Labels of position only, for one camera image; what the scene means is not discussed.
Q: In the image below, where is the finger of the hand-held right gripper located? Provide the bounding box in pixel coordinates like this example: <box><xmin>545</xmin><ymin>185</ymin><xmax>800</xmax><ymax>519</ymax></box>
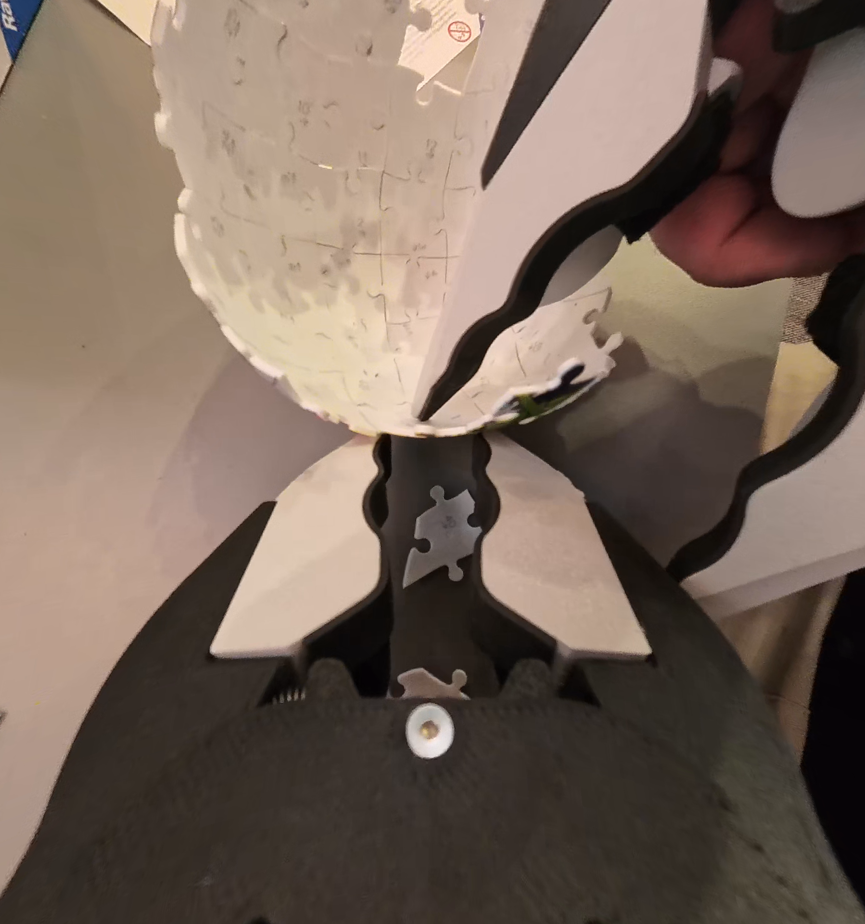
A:
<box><xmin>411</xmin><ymin>0</ymin><xmax>738</xmax><ymax>424</ymax></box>
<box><xmin>667</xmin><ymin>238</ymin><xmax>865</xmax><ymax>602</ymax></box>

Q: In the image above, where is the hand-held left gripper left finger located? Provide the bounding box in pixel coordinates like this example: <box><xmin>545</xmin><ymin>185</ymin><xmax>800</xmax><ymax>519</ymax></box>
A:
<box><xmin>210</xmin><ymin>436</ymin><xmax>393</xmax><ymax>661</ymax></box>

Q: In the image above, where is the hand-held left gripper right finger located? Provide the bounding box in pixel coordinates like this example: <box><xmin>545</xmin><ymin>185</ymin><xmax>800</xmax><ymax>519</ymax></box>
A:
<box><xmin>474</xmin><ymin>436</ymin><xmax>654</xmax><ymax>661</ymax></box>

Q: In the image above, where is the white puzzle ball shell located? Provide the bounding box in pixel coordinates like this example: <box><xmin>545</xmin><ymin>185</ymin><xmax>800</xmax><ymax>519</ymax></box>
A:
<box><xmin>151</xmin><ymin>0</ymin><xmax>625</xmax><ymax>438</ymax></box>

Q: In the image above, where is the white puzzle piece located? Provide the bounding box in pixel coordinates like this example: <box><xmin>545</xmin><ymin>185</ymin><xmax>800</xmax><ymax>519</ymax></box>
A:
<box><xmin>402</xmin><ymin>485</ymin><xmax>485</xmax><ymax>590</ymax></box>
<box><xmin>396</xmin><ymin>667</ymin><xmax>471</xmax><ymax>701</ymax></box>

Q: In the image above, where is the blue puzzle box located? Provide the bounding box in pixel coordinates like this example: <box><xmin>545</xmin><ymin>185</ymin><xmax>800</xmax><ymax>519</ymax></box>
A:
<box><xmin>0</xmin><ymin>0</ymin><xmax>45</xmax><ymax>153</ymax></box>

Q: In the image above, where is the person's right hand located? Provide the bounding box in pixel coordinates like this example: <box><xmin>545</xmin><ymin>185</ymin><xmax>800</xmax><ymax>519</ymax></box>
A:
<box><xmin>649</xmin><ymin>0</ymin><xmax>865</xmax><ymax>290</ymax></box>

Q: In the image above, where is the paper instruction sheet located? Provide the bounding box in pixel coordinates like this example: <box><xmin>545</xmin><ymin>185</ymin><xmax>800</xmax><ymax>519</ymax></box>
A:
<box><xmin>396</xmin><ymin>0</ymin><xmax>493</xmax><ymax>91</ymax></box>

